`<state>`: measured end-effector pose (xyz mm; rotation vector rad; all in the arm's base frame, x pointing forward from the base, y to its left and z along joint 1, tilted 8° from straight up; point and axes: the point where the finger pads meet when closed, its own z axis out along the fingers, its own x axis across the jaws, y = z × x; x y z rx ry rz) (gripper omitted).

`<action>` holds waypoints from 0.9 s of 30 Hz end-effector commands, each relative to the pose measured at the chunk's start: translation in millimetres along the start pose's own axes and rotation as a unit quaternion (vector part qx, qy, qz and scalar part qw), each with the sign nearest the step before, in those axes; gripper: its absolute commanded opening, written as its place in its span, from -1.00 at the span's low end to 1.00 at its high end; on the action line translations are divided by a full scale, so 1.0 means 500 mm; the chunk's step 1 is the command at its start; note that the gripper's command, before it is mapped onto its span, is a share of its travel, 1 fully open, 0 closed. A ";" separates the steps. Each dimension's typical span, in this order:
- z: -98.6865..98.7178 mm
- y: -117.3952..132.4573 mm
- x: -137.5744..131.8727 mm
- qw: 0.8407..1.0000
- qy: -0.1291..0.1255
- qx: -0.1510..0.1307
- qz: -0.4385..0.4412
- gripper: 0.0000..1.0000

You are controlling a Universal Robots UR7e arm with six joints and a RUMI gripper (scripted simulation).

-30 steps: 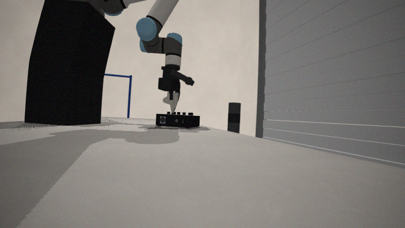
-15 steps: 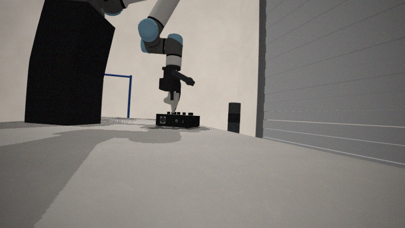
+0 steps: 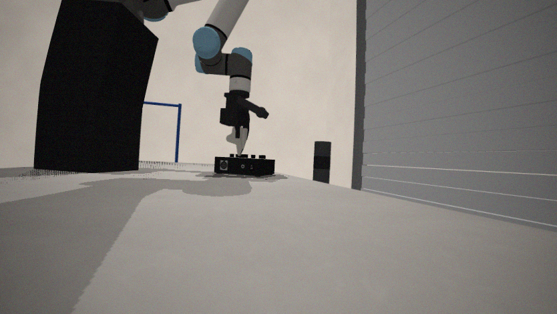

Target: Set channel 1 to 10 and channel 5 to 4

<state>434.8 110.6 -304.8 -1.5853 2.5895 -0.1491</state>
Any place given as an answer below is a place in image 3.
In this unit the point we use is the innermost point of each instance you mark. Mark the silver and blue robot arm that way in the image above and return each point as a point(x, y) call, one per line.
point(208, 42)

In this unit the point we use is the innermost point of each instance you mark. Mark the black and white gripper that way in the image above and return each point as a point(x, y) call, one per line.
point(236, 116)

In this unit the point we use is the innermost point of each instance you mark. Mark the black fader panel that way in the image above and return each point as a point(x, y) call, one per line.
point(244, 165)

